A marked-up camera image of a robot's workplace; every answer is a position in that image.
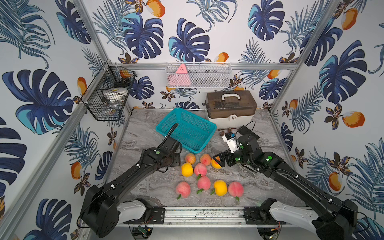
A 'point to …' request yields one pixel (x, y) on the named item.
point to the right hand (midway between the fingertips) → (220, 153)
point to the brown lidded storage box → (233, 109)
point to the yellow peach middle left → (187, 169)
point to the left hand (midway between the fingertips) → (175, 158)
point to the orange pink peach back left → (190, 158)
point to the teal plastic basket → (194, 131)
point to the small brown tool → (229, 129)
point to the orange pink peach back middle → (205, 158)
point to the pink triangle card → (181, 78)
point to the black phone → (245, 131)
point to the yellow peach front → (221, 188)
